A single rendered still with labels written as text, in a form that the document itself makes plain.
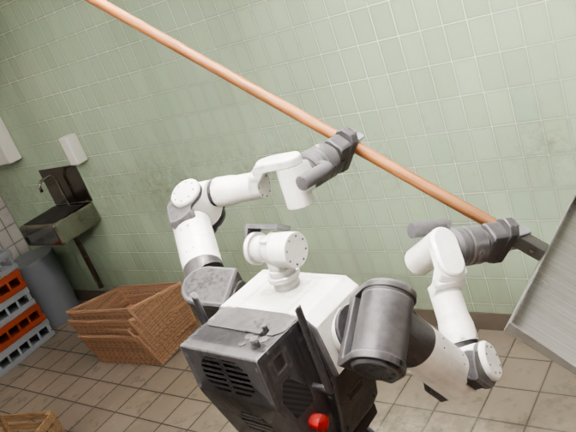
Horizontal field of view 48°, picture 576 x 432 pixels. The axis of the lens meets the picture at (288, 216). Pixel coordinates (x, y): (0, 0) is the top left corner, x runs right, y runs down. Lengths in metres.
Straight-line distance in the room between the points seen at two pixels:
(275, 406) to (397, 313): 0.25
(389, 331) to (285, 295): 0.24
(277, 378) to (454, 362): 0.32
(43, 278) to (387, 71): 3.28
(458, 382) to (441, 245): 0.29
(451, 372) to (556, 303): 0.38
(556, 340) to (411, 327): 0.41
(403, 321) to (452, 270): 0.30
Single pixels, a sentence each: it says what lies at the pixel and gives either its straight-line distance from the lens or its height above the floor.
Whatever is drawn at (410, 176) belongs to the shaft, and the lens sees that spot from 1.59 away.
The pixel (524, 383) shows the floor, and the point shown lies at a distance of 3.07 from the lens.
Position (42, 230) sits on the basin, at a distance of 4.76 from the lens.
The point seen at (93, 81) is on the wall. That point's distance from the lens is 4.21.
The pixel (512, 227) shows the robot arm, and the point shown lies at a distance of 1.50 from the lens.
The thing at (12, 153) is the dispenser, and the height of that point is 1.33.
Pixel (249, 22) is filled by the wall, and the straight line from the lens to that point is 3.25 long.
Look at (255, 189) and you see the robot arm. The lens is 1.49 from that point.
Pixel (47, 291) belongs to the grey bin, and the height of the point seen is 0.30.
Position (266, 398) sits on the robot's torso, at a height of 1.33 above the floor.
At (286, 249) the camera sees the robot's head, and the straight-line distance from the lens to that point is 1.16.
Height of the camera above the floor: 1.96
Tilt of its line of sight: 21 degrees down
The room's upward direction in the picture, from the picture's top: 21 degrees counter-clockwise
